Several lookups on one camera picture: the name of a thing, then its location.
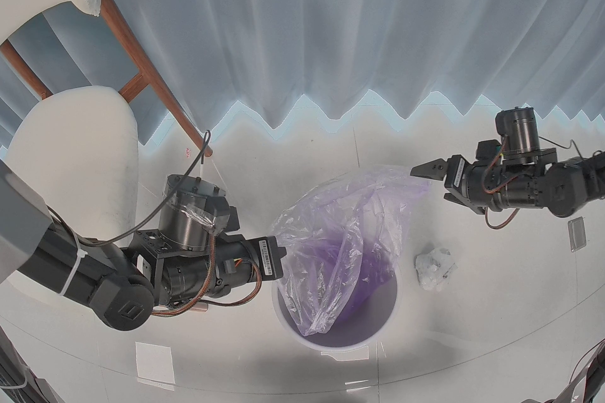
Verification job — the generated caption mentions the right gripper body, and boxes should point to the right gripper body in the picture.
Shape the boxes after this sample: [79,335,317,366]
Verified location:
[443,154,509,214]

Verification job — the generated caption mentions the cream chair with wooden legs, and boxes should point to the cream chair with wooden legs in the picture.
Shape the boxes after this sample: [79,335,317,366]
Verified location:
[0,0,214,298]

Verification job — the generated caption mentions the purple plastic bag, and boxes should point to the purple plastic bag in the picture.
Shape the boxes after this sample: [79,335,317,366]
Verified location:
[267,162,433,338]

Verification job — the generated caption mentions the pale blue curtain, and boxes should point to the pale blue curtain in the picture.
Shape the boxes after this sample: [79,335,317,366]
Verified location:
[0,0,605,156]

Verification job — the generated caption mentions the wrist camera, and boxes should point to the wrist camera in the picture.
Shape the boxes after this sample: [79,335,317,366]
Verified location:
[213,197,243,236]
[475,139,498,167]

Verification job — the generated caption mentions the black cable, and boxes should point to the black cable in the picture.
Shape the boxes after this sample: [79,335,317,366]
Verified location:
[80,129,212,248]

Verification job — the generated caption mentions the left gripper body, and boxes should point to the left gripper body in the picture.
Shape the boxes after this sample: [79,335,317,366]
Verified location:
[208,235,288,299]

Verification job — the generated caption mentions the white trash bin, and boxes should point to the white trash bin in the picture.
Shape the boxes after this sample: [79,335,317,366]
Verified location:
[271,174,402,350]

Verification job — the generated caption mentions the white paper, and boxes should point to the white paper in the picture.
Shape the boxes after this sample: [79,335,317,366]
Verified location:
[413,247,458,293]

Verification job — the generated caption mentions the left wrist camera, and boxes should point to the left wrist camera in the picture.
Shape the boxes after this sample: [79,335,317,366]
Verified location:
[213,197,243,236]

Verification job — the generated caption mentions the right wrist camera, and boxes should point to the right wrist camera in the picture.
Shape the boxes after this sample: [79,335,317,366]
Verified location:
[475,139,498,167]

